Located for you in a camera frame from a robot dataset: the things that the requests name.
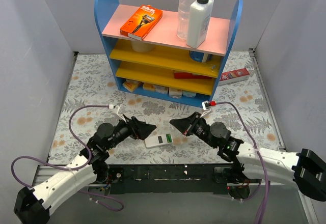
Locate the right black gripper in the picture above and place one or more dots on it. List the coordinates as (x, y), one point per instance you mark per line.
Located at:
(193, 124)

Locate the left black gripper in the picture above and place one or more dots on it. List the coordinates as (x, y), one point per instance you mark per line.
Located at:
(133, 127)

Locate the white remote control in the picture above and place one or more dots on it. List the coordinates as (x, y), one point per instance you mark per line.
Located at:
(156, 141)

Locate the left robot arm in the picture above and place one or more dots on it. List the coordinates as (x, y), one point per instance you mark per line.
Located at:
(36, 204)

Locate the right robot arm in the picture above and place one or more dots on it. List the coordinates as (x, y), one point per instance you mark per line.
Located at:
(304, 170)

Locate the floral table mat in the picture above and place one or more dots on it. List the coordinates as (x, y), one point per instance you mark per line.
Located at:
(242, 108)

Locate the white blue small box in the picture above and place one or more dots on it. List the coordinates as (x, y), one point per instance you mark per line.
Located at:
(189, 94)

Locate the white orange small box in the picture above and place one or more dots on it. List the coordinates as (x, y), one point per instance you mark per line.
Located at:
(175, 93)

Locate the yellow and white small box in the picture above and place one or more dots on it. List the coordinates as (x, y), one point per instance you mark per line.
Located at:
(131, 86)

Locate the red flat box on shelf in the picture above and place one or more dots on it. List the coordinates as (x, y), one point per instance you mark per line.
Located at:
(185, 75)

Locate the red toothpaste box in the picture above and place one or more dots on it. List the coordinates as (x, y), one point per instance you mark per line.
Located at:
(234, 76)

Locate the blue and white tub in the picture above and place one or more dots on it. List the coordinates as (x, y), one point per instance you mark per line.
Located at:
(200, 57)

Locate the blue shelf with coloured boards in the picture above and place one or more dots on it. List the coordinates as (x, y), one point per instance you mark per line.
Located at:
(170, 53)

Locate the cream cylindrical container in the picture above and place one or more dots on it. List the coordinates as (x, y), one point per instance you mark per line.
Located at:
(141, 47)

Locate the orange razor box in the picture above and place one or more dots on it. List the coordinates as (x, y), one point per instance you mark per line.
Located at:
(141, 22)

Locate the white bottle with black cap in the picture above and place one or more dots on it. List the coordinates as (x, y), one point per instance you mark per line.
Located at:
(199, 18)

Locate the clear plastic water bottle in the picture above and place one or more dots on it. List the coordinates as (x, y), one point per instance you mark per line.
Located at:
(183, 18)

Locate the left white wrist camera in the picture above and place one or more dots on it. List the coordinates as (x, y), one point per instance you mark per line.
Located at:
(119, 111)

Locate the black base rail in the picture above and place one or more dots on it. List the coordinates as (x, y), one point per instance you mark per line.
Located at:
(178, 178)

